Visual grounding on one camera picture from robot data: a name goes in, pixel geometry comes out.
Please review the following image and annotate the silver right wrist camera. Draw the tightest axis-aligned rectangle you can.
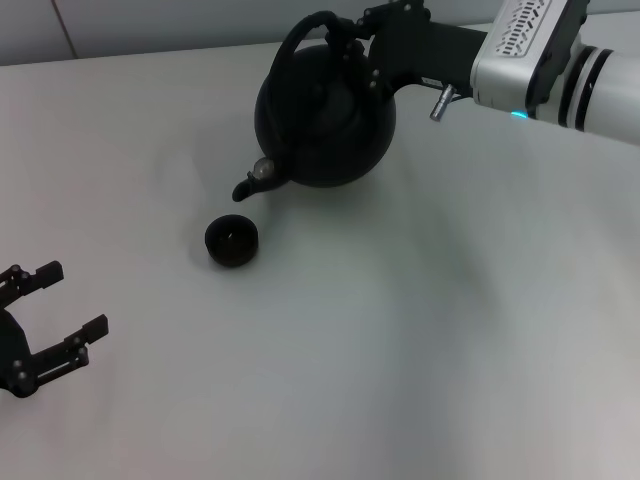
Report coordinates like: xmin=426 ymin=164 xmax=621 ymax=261
xmin=472 ymin=0 xmax=590 ymax=109

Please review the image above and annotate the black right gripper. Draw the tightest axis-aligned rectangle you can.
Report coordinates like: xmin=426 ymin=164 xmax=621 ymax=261
xmin=324 ymin=0 xmax=489 ymax=99

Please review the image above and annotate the right gripper cable plug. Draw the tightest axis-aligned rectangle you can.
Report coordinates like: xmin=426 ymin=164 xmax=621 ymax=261
xmin=428 ymin=83 xmax=457 ymax=121

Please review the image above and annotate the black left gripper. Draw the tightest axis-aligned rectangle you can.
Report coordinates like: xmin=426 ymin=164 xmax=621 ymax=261
xmin=0 ymin=260 xmax=110 ymax=400

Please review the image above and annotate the black round teapot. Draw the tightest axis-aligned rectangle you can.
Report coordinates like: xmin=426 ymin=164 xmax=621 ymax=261
xmin=230 ymin=12 xmax=398 ymax=203

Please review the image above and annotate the dark brown teacup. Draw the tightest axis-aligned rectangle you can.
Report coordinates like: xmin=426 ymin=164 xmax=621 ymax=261
xmin=204 ymin=213 xmax=260 ymax=269

